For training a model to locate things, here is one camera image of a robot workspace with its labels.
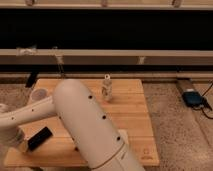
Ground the beige sponge block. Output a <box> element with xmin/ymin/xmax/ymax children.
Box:
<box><xmin>119</xmin><ymin>129</ymin><xmax>129</xmax><ymax>144</ymax></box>

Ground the wooden rail beam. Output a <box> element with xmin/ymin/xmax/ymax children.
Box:
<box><xmin>0</xmin><ymin>48</ymin><xmax>213</xmax><ymax>65</ymax></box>

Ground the black cable on floor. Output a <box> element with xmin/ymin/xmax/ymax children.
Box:
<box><xmin>196</xmin><ymin>81</ymin><xmax>213</xmax><ymax>120</ymax></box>

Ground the small white bottle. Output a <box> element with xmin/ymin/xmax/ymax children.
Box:
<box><xmin>102</xmin><ymin>74</ymin><xmax>112</xmax><ymax>102</ymax></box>

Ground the white plastic cup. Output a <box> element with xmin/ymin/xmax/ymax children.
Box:
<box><xmin>30</xmin><ymin>88</ymin><xmax>48</xmax><ymax>103</ymax></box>

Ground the black eraser block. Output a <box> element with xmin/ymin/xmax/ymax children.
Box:
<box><xmin>28</xmin><ymin>127</ymin><xmax>52</xmax><ymax>151</ymax></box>

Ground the blue box on floor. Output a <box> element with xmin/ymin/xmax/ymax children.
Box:
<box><xmin>182</xmin><ymin>91</ymin><xmax>203</xmax><ymax>107</ymax></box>

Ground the black table leg stand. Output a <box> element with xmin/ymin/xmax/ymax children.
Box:
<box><xmin>26</xmin><ymin>71</ymin><xmax>38</xmax><ymax>88</ymax></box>

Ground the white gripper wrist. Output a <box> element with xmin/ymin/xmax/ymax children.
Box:
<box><xmin>2</xmin><ymin>128</ymin><xmax>29</xmax><ymax>153</ymax></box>

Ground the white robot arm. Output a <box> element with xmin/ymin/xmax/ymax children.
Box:
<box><xmin>0</xmin><ymin>79</ymin><xmax>146</xmax><ymax>171</ymax></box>

